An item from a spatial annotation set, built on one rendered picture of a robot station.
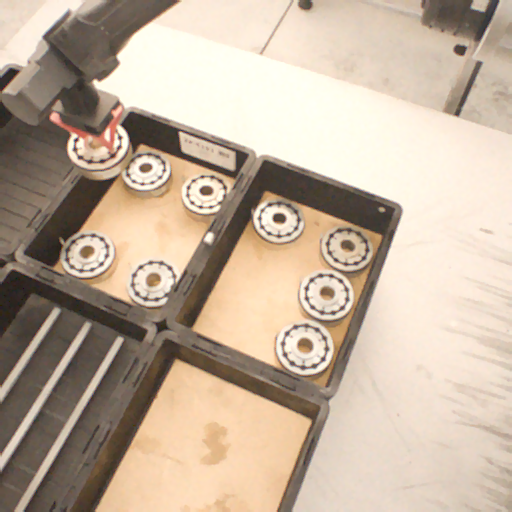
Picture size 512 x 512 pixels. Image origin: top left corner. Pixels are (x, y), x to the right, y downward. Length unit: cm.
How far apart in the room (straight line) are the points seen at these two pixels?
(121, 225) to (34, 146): 30
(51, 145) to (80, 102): 44
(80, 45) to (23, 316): 53
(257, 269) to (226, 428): 31
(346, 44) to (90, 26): 221
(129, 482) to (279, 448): 25
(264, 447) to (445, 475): 37
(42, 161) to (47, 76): 51
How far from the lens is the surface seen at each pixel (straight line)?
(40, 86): 74
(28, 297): 106
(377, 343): 112
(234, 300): 98
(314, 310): 95
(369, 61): 272
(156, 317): 87
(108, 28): 65
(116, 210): 111
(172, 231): 106
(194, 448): 91
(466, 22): 108
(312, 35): 281
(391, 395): 110
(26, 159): 125
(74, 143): 95
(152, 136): 116
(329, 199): 105
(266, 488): 90
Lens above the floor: 173
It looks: 62 degrees down
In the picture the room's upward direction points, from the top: 4 degrees clockwise
